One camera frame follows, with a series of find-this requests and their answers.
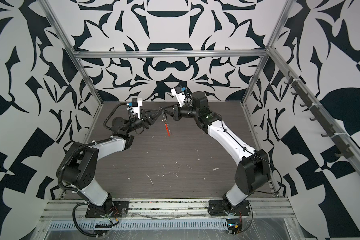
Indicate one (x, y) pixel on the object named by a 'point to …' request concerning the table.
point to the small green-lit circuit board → (232, 225)
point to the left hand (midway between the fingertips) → (162, 108)
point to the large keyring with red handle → (165, 121)
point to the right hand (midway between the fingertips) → (163, 109)
